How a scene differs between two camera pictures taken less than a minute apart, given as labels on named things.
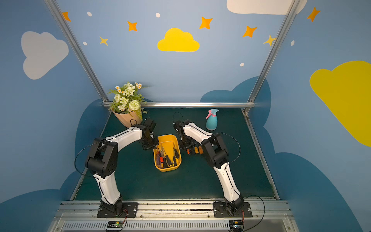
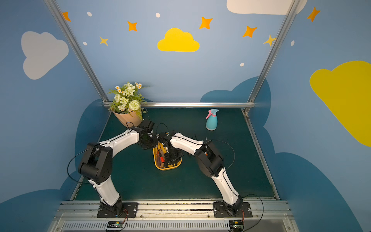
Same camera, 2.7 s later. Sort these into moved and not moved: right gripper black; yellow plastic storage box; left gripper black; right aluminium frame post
Moved: right gripper black
Not moved: yellow plastic storage box; right aluminium frame post; left gripper black
